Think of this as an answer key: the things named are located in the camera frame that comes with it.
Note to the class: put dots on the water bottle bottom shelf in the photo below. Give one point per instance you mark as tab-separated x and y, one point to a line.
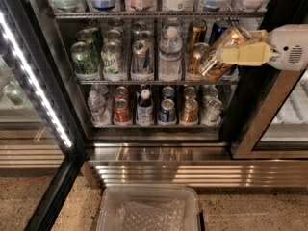
98	106

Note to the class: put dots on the silver can bottom front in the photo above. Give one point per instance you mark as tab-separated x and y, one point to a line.
212	111

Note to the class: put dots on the blue pepsi can bottom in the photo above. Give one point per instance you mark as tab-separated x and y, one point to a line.
167	111

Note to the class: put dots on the blue can back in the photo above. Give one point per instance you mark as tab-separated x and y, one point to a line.
220	25

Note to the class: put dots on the orange can middle row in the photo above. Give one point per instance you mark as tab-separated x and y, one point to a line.
196	57

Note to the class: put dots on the silver blue can front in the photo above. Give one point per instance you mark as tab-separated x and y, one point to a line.
141	57

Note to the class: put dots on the bubble wrap sheet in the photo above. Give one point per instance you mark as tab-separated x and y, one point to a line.
150	216

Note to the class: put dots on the middle wire shelf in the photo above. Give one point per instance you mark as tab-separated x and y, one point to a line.
150	82

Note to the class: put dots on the clear water bottle middle shelf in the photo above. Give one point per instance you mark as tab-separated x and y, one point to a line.
170	55

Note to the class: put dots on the orange can back row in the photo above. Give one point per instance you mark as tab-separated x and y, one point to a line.
196	32

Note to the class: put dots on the orange can row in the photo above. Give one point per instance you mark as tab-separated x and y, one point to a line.
196	32
196	57

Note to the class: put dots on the green can front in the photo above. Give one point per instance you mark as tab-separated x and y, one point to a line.
83	59

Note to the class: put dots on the wire shelf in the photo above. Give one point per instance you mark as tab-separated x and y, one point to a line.
159	14
150	82

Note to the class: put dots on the clear plastic bin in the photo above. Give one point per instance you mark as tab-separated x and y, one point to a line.
113	197

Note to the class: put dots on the upper wire shelf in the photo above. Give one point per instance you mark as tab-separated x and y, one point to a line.
159	14

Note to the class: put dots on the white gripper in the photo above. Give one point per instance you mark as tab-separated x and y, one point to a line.
288	47

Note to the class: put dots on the white green 7up can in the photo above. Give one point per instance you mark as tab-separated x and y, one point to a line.
111	55

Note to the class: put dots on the dark bottle white label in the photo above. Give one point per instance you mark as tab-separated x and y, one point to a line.
145	108

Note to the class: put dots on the gold can bottom front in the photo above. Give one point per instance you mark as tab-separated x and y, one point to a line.
190	111

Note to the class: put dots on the red orange can bottom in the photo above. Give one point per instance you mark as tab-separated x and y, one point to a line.
122	111

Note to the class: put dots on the orange gold soda can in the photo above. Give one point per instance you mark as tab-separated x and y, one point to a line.
213	66

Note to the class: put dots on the glass fridge door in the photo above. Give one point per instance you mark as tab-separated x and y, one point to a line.
41	138

